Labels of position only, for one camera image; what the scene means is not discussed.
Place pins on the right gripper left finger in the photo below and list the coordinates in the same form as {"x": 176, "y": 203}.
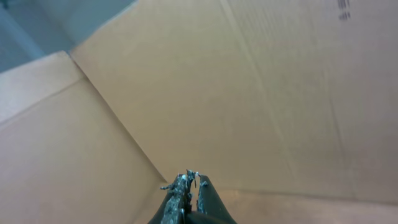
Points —
{"x": 177, "y": 202}

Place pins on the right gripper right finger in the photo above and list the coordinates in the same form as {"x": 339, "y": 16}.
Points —
{"x": 210, "y": 208}

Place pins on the brown cardboard box wall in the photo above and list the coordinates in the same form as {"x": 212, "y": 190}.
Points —
{"x": 289, "y": 107}

